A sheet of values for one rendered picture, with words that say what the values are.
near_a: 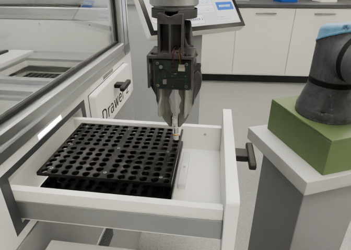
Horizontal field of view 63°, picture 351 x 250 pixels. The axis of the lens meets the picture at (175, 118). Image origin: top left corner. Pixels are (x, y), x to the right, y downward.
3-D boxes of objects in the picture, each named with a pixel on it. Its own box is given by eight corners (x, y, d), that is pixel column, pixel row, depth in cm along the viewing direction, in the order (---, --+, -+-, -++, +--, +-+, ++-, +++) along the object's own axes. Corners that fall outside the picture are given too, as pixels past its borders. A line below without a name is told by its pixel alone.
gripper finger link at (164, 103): (150, 136, 51) (151, 87, 47) (156, 121, 56) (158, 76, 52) (167, 138, 51) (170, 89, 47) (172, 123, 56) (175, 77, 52)
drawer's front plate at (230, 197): (226, 150, 67) (231, 108, 62) (232, 260, 42) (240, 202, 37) (219, 150, 67) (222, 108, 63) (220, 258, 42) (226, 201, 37)
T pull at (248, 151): (251, 147, 54) (252, 141, 53) (256, 171, 47) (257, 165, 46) (232, 146, 54) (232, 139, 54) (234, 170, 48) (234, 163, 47)
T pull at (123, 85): (131, 83, 85) (130, 78, 85) (124, 92, 79) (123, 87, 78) (119, 82, 86) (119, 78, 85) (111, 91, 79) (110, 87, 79)
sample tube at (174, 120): (178, 140, 55) (177, 118, 54) (172, 140, 56) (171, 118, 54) (179, 137, 57) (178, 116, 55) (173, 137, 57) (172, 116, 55)
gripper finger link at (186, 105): (174, 138, 51) (172, 89, 47) (178, 123, 56) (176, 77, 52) (192, 139, 50) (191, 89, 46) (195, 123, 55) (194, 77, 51)
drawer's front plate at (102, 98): (130, 94, 99) (128, 63, 94) (100, 136, 73) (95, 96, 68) (126, 93, 99) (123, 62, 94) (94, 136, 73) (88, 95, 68)
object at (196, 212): (219, 148, 65) (221, 125, 63) (220, 241, 43) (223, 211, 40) (54, 136, 70) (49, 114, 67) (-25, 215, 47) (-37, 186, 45)
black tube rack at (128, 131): (183, 155, 63) (183, 128, 60) (171, 215, 47) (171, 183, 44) (85, 147, 65) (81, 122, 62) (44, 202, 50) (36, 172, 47)
